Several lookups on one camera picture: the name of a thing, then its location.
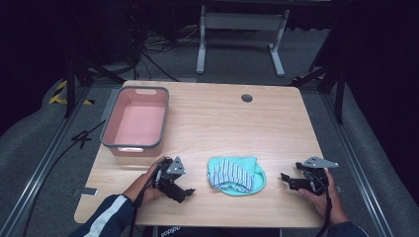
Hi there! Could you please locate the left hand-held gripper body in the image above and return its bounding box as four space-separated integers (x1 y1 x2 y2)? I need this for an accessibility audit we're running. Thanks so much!
153 156 187 196

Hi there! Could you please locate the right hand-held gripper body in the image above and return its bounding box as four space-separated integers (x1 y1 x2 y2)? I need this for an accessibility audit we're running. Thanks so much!
297 155 340 197

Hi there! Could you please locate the teal striped cloth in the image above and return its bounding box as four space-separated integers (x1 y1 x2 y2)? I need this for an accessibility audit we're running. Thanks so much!
207 156 267 198

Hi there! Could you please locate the pink basket with grey rim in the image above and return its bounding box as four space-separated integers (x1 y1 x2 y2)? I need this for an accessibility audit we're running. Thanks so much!
100 86 170 158

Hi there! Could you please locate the person's right hand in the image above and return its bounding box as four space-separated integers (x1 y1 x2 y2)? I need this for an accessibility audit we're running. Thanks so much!
297 169 349 227

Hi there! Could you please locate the person's left hand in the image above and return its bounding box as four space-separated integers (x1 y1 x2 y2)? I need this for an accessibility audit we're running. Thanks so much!
123 156 166 207

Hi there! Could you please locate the small metal floor plate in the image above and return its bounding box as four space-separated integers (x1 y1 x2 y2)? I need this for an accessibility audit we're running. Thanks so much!
72 186 99 198

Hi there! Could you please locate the black tripod stand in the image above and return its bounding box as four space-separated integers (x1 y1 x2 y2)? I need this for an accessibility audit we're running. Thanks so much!
63 53 126 119
289 62 348 125

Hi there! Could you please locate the yellow black floor tape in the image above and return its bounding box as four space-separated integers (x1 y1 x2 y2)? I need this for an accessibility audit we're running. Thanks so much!
47 80 95 107

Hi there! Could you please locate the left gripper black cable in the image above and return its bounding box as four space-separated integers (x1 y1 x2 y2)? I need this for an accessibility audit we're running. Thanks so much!
127 166 163 237

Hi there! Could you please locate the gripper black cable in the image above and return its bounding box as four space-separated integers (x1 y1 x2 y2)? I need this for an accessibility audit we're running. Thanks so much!
127 166 163 237
309 171 333 237

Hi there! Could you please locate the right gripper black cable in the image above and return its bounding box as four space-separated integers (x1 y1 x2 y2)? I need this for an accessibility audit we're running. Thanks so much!
309 171 333 237

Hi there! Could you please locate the aluminium floor rail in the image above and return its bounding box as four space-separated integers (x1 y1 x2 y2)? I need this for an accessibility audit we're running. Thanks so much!
319 92 394 237
0 86 94 237

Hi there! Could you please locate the black floor cable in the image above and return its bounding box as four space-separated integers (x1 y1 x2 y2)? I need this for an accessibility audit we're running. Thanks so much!
20 119 108 237

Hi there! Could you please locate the tangle of black cables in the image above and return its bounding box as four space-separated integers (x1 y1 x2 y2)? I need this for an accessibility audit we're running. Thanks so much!
129 23 201 83

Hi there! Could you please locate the grey metal desk frame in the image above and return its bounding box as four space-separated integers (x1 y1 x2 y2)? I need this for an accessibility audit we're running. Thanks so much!
196 4 291 78

